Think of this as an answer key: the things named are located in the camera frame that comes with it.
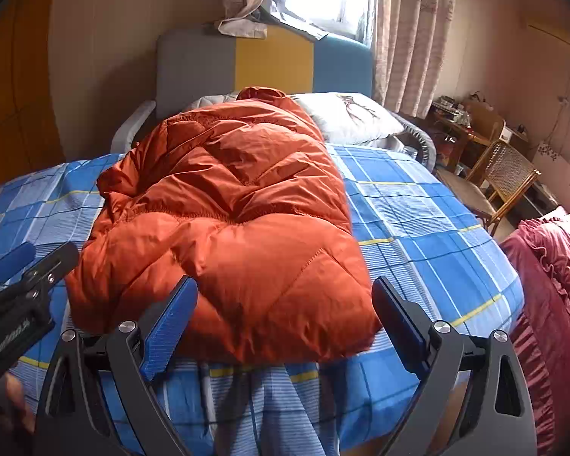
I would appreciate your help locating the person's left hand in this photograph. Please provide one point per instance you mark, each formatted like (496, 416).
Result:
(9, 403)

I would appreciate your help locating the beige quilted blanket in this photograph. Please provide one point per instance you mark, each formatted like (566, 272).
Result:
(211, 103)

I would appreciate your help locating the orange puffer jacket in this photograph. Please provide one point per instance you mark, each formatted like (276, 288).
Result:
(228, 228)

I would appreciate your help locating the solid back wooden chair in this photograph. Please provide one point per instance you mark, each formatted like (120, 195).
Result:
(484, 121)

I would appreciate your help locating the long patterned curtain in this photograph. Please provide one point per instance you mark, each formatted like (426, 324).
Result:
(413, 33)

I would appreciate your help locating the cluttered wooden desk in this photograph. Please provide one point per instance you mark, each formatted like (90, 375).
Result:
(449, 135)

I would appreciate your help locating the rattan back wooden chair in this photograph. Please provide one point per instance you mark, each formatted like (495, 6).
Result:
(508, 175)

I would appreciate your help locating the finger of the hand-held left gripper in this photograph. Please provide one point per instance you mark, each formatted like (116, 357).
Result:
(14, 259)
(52, 266)

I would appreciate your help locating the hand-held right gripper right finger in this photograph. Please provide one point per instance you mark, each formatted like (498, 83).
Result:
(401, 327)

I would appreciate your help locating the wooden wardrobe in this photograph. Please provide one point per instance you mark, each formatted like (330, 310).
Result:
(14, 80)

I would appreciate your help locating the grey padded bed rail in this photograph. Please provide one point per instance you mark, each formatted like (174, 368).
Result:
(415, 140)

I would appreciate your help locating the white bed side rail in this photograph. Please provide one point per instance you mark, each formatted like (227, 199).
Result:
(133, 121)

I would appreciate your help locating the white printed pillow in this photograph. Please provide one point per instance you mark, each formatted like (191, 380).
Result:
(346, 116)

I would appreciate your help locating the dark low cabinet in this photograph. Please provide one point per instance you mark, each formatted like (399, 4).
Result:
(544, 199)

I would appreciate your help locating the bed with blue plaid sheet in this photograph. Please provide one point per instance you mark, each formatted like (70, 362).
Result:
(422, 256)

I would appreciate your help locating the pink ruffled bedding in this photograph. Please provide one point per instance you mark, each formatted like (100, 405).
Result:
(551, 294)

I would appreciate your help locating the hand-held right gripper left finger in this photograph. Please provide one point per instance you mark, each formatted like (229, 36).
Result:
(171, 327)

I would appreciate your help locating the grey yellow blue headboard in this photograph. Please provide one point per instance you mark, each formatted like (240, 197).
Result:
(190, 71)

